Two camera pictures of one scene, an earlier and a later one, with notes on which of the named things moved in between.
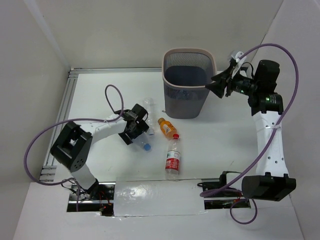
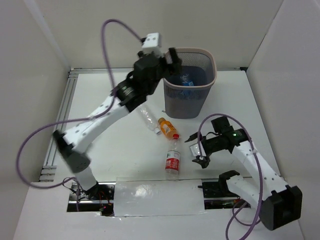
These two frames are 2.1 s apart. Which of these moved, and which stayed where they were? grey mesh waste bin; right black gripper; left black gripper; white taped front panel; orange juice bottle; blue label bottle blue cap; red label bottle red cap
Moved: left black gripper; blue label bottle blue cap; right black gripper
Stayed: white taped front panel; red label bottle red cap; grey mesh waste bin; orange juice bottle
